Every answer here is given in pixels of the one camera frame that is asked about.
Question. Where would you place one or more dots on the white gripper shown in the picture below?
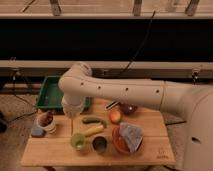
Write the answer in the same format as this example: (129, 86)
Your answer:
(72, 105)

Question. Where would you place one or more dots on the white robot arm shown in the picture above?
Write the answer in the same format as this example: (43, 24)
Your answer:
(193, 103)

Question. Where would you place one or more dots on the green plastic cup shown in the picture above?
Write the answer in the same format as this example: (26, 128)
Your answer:
(78, 141)

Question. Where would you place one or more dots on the small metal cup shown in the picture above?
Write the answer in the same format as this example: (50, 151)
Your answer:
(99, 144)

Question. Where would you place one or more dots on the green cucumber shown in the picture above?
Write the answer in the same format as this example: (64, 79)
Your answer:
(87, 120)

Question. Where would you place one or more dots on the green plastic tray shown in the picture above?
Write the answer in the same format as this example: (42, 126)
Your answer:
(50, 95)

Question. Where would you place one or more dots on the yellow banana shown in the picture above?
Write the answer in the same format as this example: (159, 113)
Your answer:
(93, 130)

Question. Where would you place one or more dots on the red yellow apple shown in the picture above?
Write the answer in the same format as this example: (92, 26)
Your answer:
(115, 116)

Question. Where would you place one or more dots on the dark brown bowl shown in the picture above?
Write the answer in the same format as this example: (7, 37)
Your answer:
(127, 109)

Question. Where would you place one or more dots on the red bowl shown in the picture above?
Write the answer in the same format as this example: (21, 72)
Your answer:
(119, 142)

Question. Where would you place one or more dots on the grey blue cloth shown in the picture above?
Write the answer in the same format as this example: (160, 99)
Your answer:
(132, 135)

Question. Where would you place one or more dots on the black handled knife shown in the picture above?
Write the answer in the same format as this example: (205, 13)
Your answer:
(111, 105)

